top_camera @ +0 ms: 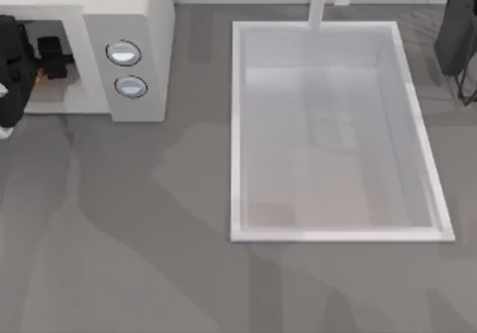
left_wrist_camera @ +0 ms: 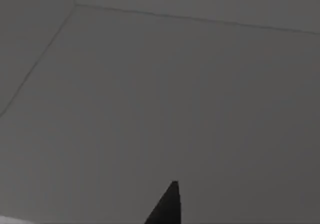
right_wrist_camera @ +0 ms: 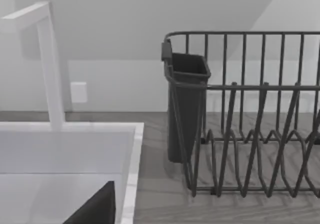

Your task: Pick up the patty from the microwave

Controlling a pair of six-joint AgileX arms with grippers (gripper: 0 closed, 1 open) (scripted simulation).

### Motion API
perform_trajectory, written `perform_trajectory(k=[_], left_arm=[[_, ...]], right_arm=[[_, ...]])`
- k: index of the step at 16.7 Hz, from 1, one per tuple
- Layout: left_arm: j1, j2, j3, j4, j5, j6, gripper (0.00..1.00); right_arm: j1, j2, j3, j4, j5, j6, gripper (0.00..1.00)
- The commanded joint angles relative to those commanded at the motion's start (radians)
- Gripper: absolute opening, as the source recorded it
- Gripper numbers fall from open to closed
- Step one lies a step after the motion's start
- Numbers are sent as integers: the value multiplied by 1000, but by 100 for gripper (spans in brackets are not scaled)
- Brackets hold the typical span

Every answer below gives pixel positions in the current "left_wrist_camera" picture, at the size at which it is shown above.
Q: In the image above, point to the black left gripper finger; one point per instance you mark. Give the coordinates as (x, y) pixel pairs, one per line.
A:
(169, 208)

